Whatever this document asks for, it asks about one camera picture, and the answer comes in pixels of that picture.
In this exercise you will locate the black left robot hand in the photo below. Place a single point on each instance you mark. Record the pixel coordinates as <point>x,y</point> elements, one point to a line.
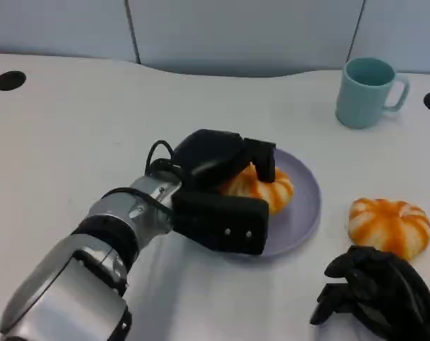
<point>211,156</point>

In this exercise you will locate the lilac plate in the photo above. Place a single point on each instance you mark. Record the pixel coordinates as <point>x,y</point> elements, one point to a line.
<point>303,213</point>

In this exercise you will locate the pale green mug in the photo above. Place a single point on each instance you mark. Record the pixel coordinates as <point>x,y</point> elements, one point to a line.
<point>357,103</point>

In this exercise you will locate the orange and white bread roll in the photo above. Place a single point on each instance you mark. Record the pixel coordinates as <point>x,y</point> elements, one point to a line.
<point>275,195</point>
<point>388,227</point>

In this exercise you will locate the grey partition panel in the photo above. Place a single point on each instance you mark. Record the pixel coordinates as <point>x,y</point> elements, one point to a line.
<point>58,25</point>
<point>406,28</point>
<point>243,32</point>

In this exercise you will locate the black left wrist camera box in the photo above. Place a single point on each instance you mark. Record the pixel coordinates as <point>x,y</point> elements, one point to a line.
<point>218,220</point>

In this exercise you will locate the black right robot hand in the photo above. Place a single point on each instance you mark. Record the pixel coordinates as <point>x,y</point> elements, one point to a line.
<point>388,298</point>

